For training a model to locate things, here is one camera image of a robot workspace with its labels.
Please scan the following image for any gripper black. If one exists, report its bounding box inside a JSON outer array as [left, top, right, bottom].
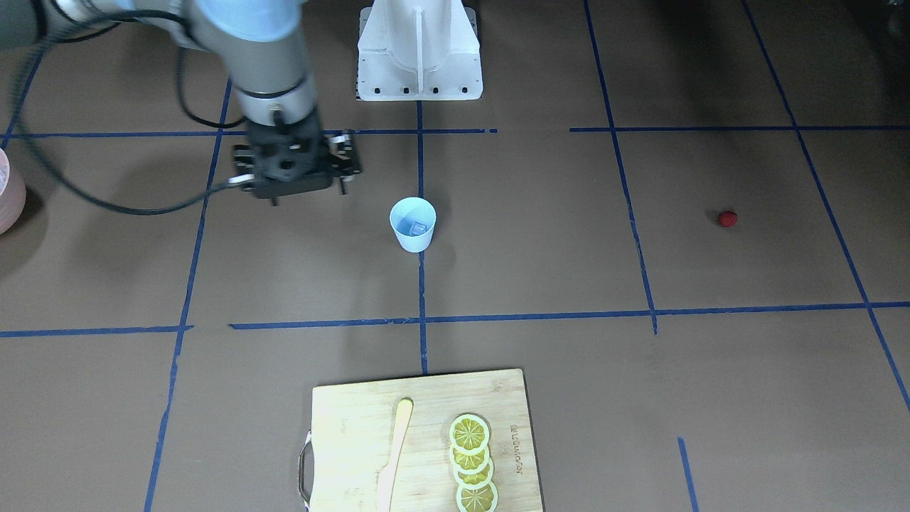
[[246, 114, 335, 200]]

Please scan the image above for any clear ice cube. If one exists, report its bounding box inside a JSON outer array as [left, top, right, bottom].
[[405, 223, 429, 237]]

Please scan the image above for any red strawberry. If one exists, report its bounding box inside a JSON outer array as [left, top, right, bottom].
[[717, 210, 739, 229]]

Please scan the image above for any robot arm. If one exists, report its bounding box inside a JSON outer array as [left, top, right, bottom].
[[2, 1, 358, 216]]

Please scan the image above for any light blue cup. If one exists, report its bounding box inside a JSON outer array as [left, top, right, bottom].
[[389, 197, 437, 253]]

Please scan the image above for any wooden cutting board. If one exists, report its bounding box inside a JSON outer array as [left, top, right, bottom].
[[299, 368, 544, 511]]

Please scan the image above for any pink bowl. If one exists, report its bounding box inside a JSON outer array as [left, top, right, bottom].
[[1, 149, 27, 235]]

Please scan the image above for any yellow plastic knife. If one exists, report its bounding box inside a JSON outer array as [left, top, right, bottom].
[[375, 398, 414, 511]]

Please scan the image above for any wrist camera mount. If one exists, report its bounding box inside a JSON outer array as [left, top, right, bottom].
[[326, 129, 363, 195]]

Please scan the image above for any white mounting post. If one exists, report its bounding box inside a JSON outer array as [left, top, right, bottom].
[[355, 1, 483, 102]]

